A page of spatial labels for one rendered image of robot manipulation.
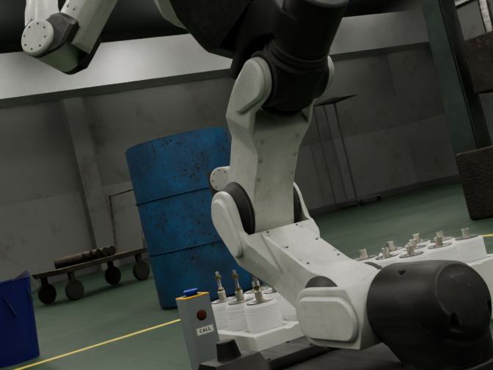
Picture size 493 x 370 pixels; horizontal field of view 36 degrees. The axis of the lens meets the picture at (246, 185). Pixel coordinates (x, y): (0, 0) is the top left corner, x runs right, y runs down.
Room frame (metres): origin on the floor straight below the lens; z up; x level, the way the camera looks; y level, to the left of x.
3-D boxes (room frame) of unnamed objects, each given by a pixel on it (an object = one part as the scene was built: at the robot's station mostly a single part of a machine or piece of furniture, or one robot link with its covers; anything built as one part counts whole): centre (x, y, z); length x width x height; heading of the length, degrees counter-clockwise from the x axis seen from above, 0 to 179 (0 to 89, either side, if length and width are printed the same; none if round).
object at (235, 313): (2.17, 0.09, 0.16); 0.10 x 0.10 x 0.18
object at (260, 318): (2.06, 0.04, 0.16); 0.10 x 0.10 x 0.18
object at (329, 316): (1.45, -0.16, 0.28); 0.21 x 0.20 x 0.13; 29
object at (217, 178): (2.06, 0.05, 0.57); 0.11 x 0.11 x 0.11; 65
